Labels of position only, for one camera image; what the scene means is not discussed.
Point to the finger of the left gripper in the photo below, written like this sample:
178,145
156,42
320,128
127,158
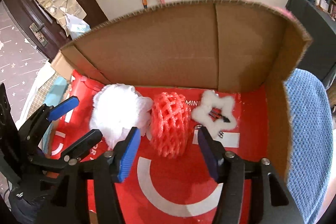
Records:
72,155
35,127

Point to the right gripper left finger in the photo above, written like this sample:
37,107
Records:
68,201

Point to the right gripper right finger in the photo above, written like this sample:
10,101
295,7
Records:
271,201

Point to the white mesh bath pouf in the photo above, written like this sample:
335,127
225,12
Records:
116,109

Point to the white fuzzy star clip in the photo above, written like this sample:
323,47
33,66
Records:
215,113

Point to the red foam net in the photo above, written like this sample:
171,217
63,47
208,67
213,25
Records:
170,124

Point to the dark brown door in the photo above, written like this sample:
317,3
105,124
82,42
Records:
41,27

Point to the blue knitted blanket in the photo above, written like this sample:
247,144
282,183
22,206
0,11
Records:
312,142

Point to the plastic bag on door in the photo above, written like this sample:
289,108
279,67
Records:
76,26

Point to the beige hanging door organizer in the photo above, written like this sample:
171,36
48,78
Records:
59,8

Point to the red cardboard box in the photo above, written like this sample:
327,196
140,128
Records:
233,47

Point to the dark covered side table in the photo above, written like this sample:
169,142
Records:
319,58

